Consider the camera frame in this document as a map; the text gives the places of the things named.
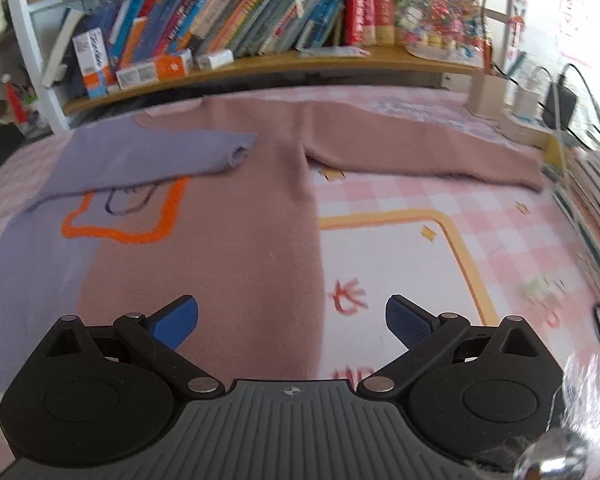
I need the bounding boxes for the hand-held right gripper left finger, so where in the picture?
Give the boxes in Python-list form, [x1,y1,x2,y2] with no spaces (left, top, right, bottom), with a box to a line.
[44,296,226,398]

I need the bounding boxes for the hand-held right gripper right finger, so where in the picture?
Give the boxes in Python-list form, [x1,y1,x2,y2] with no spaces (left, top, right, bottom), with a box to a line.
[356,295,543,398]

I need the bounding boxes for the pink and purple sweater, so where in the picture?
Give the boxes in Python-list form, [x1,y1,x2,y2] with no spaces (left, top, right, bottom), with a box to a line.
[0,95,548,401]

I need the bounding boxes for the small green white clip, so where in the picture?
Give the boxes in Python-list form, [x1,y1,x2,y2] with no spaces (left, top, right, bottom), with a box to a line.
[517,277,563,311]

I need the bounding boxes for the red tassel ornament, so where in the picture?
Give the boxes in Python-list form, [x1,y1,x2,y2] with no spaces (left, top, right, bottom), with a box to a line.
[2,74,28,126]

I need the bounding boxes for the clear plastic wrap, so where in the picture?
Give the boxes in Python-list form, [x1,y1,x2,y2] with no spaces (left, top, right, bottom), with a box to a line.
[515,345,600,480]

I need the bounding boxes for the stack of spiral books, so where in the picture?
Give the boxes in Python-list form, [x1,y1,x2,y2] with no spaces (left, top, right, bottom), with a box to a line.
[545,135,600,311]

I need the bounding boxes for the white power strip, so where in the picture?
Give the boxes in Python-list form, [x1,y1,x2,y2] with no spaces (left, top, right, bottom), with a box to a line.
[500,110,556,147]

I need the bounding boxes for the beige block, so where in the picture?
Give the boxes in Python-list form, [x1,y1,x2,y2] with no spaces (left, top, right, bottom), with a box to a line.
[467,72,508,116]

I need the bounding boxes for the thick white-paged book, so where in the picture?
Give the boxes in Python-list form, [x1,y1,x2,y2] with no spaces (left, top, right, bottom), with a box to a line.
[42,7,83,86]

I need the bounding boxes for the tall white orange box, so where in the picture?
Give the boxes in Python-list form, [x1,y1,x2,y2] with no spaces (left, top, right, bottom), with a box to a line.
[72,27,112,100]

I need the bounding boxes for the white plug adapter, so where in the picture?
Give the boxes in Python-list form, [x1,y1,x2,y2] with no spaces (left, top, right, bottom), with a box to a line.
[512,82,543,118]

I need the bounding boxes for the long white orange box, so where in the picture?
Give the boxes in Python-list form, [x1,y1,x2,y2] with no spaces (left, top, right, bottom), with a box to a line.
[116,50,193,91]

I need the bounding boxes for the black power adapter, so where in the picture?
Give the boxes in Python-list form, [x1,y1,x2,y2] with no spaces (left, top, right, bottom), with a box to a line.
[542,72,578,128]

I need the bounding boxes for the flat blue white packet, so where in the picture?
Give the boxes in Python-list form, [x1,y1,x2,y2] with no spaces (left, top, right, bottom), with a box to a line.
[300,46,371,59]

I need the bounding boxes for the colourful bead ornament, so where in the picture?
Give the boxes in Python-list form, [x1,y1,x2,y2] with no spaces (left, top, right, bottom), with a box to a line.
[405,0,487,61]

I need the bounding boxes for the red book set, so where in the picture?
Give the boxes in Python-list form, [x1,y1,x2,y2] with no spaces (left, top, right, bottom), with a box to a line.
[345,0,468,46]

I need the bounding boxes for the row of colourful books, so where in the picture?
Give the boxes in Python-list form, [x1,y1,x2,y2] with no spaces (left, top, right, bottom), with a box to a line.
[62,0,358,61]

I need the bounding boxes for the white frame wooden bookshelf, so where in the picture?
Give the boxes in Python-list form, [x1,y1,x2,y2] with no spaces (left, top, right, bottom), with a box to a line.
[0,0,486,133]

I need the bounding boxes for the black adapter cable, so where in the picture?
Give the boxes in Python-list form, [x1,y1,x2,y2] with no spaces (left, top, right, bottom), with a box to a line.
[562,62,600,131]

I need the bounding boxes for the black hanging cable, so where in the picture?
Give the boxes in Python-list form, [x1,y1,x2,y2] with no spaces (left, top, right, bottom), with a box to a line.
[477,0,511,78]

